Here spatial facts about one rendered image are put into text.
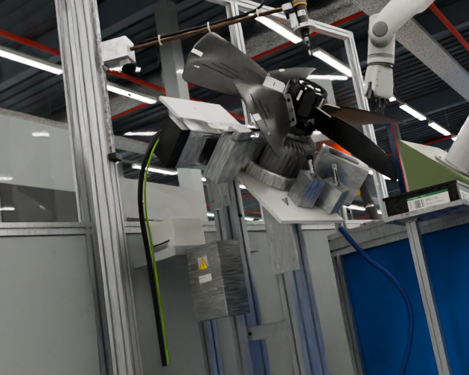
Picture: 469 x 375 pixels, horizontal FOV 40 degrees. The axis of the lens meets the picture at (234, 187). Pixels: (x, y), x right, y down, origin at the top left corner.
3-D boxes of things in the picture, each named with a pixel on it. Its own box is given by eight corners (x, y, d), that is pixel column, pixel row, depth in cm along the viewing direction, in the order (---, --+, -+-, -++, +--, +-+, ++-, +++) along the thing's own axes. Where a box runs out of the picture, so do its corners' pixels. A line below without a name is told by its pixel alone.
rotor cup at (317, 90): (318, 140, 188) (339, 100, 183) (275, 124, 183) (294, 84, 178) (307, 120, 200) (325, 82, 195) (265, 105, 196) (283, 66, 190)
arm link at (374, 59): (378, 60, 213) (377, 69, 213) (362, 56, 207) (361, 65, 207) (400, 57, 207) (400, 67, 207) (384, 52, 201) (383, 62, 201)
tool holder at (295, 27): (286, 30, 199) (280, 1, 201) (289, 39, 206) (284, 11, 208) (314, 22, 198) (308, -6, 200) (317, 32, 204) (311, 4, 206)
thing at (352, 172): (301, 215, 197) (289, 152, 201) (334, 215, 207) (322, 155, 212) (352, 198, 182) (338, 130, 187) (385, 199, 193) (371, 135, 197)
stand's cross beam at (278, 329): (249, 341, 194) (247, 327, 195) (258, 338, 196) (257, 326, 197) (293, 334, 180) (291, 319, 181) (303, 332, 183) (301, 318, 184)
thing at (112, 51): (99, 64, 213) (96, 41, 215) (108, 71, 220) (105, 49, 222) (128, 56, 211) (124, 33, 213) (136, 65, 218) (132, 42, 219)
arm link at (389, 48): (394, 53, 201) (394, 59, 210) (395, 10, 201) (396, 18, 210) (366, 53, 203) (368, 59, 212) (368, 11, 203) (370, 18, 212)
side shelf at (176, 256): (133, 268, 216) (132, 260, 217) (216, 263, 240) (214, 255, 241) (176, 254, 199) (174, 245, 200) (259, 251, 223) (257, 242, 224)
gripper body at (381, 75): (380, 67, 213) (378, 100, 213) (361, 62, 206) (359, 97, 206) (400, 64, 207) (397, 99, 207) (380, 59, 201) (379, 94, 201)
